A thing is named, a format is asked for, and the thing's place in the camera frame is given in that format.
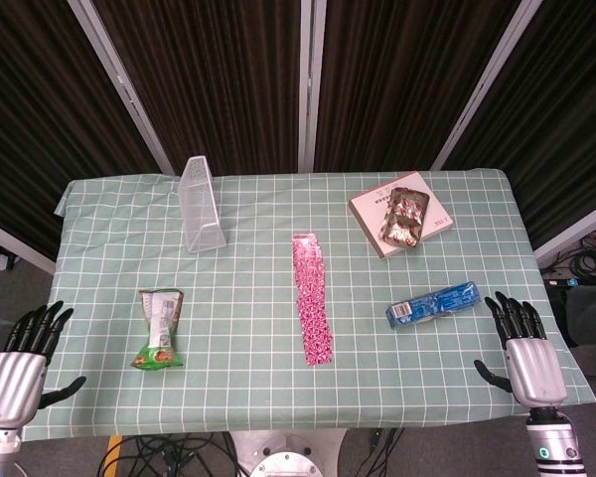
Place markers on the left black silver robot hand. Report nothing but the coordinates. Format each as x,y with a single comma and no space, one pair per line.
12,387

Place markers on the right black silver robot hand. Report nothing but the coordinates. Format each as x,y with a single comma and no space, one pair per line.
536,370

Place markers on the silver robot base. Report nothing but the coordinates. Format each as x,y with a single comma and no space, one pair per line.
288,452

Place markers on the black power strip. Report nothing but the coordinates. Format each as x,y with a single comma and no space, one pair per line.
571,282

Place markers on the yellow floor tape strip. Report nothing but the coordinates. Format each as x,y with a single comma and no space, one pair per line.
113,454

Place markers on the blue wrapped snack pack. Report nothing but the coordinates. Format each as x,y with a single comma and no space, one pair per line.
434,304

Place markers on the small white black floor item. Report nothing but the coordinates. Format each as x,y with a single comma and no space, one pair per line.
5,261

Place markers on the green snack bag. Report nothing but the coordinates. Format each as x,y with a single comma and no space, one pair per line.
160,328

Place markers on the flat white cardboard box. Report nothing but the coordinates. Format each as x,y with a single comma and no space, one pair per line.
372,213

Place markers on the clear plastic wedge stand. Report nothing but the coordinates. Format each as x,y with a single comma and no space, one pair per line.
198,208

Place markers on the green grid tablecloth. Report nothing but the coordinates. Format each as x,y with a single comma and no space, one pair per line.
258,298

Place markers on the dark corrugated partition panel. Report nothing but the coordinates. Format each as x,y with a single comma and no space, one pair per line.
218,74
397,74
40,99
566,99

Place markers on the white partition rail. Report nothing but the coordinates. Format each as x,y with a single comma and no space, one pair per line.
15,243
576,233

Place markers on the white partition post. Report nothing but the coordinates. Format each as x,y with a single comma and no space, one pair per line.
310,84
487,82
119,82

